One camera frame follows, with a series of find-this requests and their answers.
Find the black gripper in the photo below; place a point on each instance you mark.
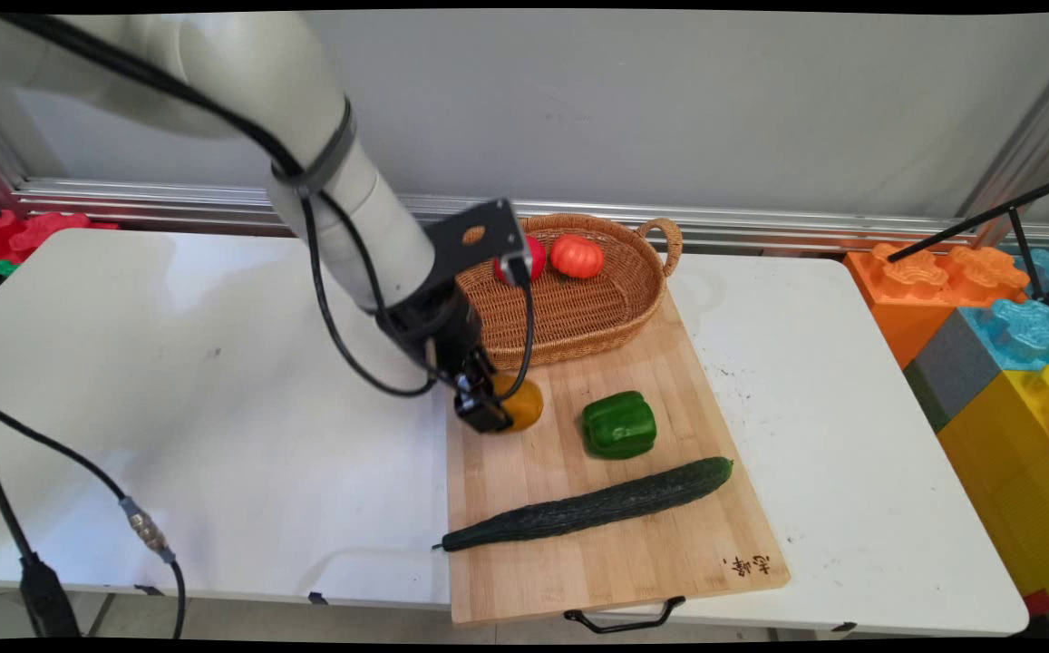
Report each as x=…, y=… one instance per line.
x=433, y=326

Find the orange toy fruit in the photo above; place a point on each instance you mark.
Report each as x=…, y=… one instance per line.
x=526, y=404

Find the green toy bell pepper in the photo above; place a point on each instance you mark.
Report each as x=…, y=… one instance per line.
x=619, y=424

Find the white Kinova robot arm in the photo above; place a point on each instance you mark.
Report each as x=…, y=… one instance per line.
x=243, y=82

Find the woven wicker basket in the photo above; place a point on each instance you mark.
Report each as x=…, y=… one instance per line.
x=597, y=313

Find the red toy apple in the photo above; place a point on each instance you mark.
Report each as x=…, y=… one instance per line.
x=535, y=258

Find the dark green toy cucumber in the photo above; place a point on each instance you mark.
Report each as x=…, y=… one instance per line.
x=578, y=510

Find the orange-red toy tomato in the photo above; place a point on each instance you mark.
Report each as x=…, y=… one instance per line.
x=577, y=257

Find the bamboo cutting board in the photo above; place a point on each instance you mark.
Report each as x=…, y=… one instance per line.
x=615, y=562

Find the large orange building block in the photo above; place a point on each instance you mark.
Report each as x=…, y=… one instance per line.
x=905, y=304

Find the large gray building block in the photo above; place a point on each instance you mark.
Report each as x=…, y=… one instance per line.
x=955, y=367

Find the black tripod rods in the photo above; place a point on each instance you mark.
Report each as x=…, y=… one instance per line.
x=968, y=222

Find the large blue building block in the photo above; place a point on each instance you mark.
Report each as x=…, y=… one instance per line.
x=1027, y=331

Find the large yellow building block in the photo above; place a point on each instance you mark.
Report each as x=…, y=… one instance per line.
x=1023, y=490

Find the aluminum frame rail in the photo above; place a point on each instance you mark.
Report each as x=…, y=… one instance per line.
x=760, y=222

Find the aluminum frame post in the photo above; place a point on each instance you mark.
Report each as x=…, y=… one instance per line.
x=1027, y=145

